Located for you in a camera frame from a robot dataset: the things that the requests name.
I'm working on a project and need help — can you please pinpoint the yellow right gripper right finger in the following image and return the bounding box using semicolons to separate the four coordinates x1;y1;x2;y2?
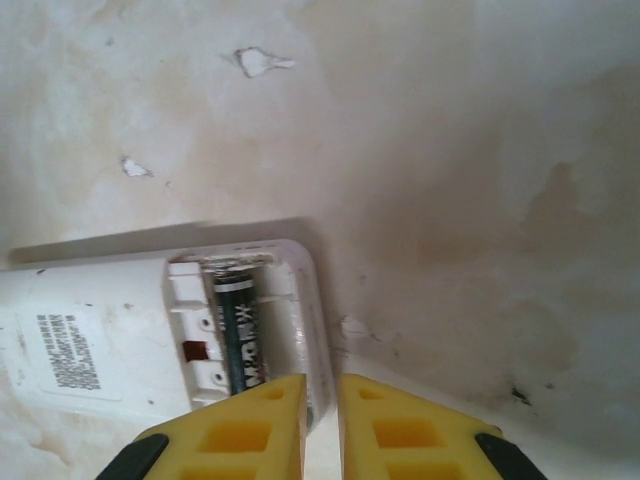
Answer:
339;373;551;480

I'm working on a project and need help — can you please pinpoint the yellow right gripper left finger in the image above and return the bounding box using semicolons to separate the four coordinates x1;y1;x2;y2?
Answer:
102;374;308;480

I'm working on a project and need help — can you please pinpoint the black battery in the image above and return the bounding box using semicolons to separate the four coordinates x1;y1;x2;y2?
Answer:
212;267;267;397

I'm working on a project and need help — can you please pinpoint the white remote with label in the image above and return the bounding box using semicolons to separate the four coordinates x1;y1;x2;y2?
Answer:
0;238;336;426

